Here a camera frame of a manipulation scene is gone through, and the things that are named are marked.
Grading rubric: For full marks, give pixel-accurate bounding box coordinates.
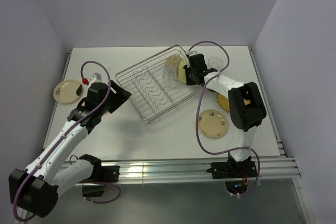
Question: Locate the pale yellow mug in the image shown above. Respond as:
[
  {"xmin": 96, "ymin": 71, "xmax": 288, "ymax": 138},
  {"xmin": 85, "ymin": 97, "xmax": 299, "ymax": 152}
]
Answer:
[{"xmin": 177, "ymin": 58, "xmax": 189, "ymax": 83}]

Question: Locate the clear faceted drinking glass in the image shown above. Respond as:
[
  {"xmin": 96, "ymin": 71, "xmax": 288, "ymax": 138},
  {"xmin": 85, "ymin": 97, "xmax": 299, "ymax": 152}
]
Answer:
[{"xmin": 162, "ymin": 66, "xmax": 177, "ymax": 82}]

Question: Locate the white ceramic bowl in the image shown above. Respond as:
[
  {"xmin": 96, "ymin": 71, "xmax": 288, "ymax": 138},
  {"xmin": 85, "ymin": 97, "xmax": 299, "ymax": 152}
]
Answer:
[{"xmin": 164, "ymin": 54, "xmax": 182, "ymax": 71}]

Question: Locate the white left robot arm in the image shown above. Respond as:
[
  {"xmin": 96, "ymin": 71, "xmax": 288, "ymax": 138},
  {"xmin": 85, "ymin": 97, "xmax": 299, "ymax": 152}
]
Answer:
[{"xmin": 8, "ymin": 81, "xmax": 131, "ymax": 222}]

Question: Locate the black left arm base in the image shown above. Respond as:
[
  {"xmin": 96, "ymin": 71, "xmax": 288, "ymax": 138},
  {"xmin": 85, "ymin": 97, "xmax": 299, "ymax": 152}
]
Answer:
[{"xmin": 69, "ymin": 154, "xmax": 120, "ymax": 198}]

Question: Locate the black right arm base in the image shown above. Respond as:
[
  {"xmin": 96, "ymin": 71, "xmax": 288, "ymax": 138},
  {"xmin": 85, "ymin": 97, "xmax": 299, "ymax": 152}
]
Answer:
[{"xmin": 206, "ymin": 154, "xmax": 260, "ymax": 198}]

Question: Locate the clear glass near rack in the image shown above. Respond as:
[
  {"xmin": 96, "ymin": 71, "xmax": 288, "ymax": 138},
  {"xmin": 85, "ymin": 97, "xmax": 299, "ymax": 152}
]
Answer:
[{"xmin": 207, "ymin": 57, "xmax": 224, "ymax": 70}]

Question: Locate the cream floral plate left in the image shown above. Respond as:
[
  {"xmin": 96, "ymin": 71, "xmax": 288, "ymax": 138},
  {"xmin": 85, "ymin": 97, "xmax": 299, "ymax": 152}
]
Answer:
[{"xmin": 53, "ymin": 79, "xmax": 83, "ymax": 104}]

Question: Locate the cream floral plate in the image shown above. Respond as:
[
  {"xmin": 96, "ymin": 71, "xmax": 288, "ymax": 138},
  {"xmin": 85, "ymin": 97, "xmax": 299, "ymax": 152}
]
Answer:
[
  {"xmin": 198, "ymin": 109, "xmax": 229, "ymax": 138},
  {"xmin": 53, "ymin": 79, "xmax": 83, "ymax": 104}
]

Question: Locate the yellow woven pattern plate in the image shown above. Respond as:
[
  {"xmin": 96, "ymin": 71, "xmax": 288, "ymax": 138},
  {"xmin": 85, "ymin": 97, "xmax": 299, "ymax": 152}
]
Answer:
[{"xmin": 216, "ymin": 93, "xmax": 230, "ymax": 113}]

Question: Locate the cream floral plate right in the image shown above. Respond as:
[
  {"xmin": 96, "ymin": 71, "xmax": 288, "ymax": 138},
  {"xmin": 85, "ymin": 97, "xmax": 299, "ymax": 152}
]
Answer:
[{"xmin": 198, "ymin": 109, "xmax": 229, "ymax": 138}]

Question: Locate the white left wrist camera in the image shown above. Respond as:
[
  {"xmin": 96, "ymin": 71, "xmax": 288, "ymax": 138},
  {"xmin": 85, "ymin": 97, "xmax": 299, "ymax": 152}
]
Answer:
[{"xmin": 89, "ymin": 72, "xmax": 102, "ymax": 85}]

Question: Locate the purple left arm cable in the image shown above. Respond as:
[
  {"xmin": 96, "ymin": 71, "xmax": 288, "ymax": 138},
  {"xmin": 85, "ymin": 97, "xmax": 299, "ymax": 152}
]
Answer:
[{"xmin": 12, "ymin": 61, "xmax": 121, "ymax": 222}]

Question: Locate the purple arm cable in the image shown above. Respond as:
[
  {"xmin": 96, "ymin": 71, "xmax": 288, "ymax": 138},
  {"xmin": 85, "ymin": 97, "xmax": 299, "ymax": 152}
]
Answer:
[
  {"xmin": 187, "ymin": 41, "xmax": 260, "ymax": 196},
  {"xmin": 12, "ymin": 61, "xmax": 121, "ymax": 222}
]

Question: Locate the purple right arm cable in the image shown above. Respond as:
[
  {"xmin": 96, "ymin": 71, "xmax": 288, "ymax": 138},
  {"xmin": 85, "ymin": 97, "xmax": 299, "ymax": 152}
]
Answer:
[{"xmin": 187, "ymin": 41, "xmax": 260, "ymax": 196}]

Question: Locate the metal wire dish rack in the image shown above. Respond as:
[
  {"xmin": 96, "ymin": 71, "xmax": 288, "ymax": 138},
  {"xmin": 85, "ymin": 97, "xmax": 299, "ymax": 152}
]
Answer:
[{"xmin": 115, "ymin": 45, "xmax": 201, "ymax": 124}]

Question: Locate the aluminium table front rail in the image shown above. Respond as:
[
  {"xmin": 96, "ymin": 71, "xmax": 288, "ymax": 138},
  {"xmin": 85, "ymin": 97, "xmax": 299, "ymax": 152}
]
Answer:
[{"xmin": 102, "ymin": 156, "xmax": 301, "ymax": 185}]

